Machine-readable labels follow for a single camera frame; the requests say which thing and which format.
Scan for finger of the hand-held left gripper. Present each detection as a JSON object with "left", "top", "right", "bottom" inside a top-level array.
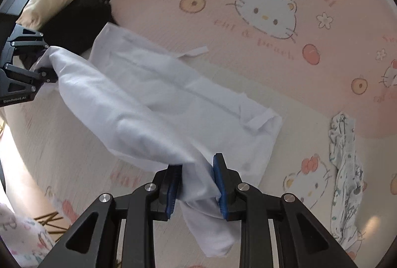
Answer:
[
  {"left": 3, "top": 63, "right": 59, "bottom": 97},
  {"left": 10, "top": 24, "right": 50, "bottom": 51}
]

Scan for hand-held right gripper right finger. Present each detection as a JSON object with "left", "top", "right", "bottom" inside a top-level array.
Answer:
[{"left": 212, "top": 153, "right": 358, "bottom": 268}]

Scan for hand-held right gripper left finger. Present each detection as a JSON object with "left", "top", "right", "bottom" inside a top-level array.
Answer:
[{"left": 36, "top": 163, "right": 182, "bottom": 268}]

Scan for white t-shirt with navy trim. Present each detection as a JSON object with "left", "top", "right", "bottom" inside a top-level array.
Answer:
[{"left": 36, "top": 21, "right": 283, "bottom": 259}]

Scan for black folded garment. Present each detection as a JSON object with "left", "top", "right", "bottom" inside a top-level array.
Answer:
[{"left": 40, "top": 0, "right": 120, "bottom": 55}]

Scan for pink cream cartoon sofa cover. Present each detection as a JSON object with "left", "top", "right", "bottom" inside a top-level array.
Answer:
[{"left": 0, "top": 0, "right": 397, "bottom": 268}]

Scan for white patterned pyjama garment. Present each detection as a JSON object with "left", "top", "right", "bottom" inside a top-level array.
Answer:
[{"left": 328, "top": 111, "right": 367, "bottom": 249}]

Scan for dark wire table frame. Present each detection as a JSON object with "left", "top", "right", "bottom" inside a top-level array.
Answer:
[{"left": 33, "top": 210, "right": 71, "bottom": 236}]

